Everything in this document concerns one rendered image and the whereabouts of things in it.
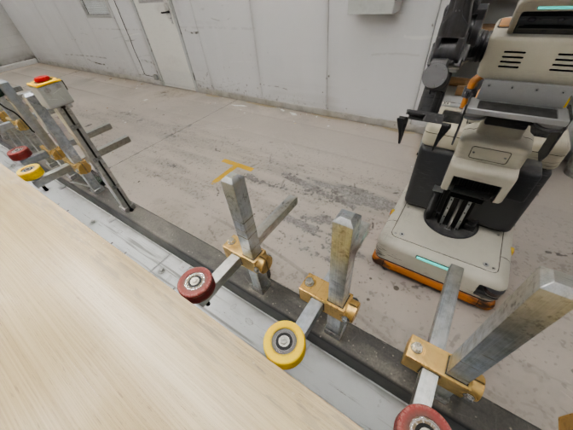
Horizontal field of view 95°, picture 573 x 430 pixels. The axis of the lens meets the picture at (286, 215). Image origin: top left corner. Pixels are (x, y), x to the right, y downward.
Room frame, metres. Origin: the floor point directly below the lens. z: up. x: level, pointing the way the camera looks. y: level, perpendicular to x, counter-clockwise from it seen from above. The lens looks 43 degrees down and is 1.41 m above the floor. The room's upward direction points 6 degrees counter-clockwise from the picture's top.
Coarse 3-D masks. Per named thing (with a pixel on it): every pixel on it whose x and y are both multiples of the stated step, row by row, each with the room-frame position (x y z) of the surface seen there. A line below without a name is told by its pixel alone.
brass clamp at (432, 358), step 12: (408, 348) 0.18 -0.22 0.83; (432, 348) 0.18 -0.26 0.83; (408, 360) 0.17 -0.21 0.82; (420, 360) 0.16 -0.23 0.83; (432, 360) 0.16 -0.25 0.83; (444, 360) 0.15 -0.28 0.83; (432, 372) 0.14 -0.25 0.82; (444, 372) 0.14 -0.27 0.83; (444, 384) 0.12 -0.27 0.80; (456, 384) 0.11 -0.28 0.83; (468, 384) 0.11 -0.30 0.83; (480, 384) 0.11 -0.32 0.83; (468, 396) 0.10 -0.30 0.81; (480, 396) 0.09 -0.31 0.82
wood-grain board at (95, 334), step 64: (0, 192) 0.83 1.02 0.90; (0, 256) 0.51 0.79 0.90; (64, 256) 0.48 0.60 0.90; (0, 320) 0.31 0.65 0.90; (64, 320) 0.29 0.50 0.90; (128, 320) 0.28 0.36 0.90; (192, 320) 0.26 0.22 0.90; (0, 384) 0.18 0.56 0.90; (64, 384) 0.17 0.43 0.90; (128, 384) 0.15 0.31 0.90; (192, 384) 0.14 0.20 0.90; (256, 384) 0.13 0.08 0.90
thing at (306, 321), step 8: (368, 224) 0.51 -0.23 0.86; (360, 232) 0.48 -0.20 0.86; (360, 240) 0.46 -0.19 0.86; (328, 272) 0.37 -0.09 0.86; (328, 280) 0.34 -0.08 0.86; (312, 304) 0.29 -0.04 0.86; (320, 304) 0.29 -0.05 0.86; (304, 312) 0.27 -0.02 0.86; (312, 312) 0.27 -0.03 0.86; (320, 312) 0.28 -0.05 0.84; (304, 320) 0.25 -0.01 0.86; (312, 320) 0.25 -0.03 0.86; (304, 328) 0.24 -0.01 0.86
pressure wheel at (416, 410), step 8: (408, 408) 0.08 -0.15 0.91; (416, 408) 0.07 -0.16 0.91; (424, 408) 0.07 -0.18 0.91; (400, 416) 0.07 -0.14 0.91; (408, 416) 0.07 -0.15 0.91; (416, 416) 0.06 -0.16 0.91; (424, 416) 0.06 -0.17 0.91; (432, 416) 0.06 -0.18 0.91; (440, 416) 0.06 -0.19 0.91; (400, 424) 0.06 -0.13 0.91; (408, 424) 0.06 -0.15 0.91; (416, 424) 0.06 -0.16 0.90; (424, 424) 0.06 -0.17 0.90; (432, 424) 0.05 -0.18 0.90; (440, 424) 0.05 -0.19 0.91; (448, 424) 0.05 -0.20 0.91
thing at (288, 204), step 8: (288, 200) 0.65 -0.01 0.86; (296, 200) 0.66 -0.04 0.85; (280, 208) 0.62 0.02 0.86; (288, 208) 0.63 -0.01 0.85; (272, 216) 0.59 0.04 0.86; (280, 216) 0.59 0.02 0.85; (264, 224) 0.56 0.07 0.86; (272, 224) 0.56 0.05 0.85; (264, 232) 0.53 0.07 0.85; (232, 256) 0.45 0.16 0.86; (224, 264) 0.42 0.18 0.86; (232, 264) 0.42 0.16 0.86; (240, 264) 0.44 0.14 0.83; (216, 272) 0.40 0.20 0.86; (224, 272) 0.40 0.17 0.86; (232, 272) 0.41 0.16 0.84; (216, 280) 0.38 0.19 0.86; (224, 280) 0.39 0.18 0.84; (216, 288) 0.37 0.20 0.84; (200, 304) 0.33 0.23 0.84
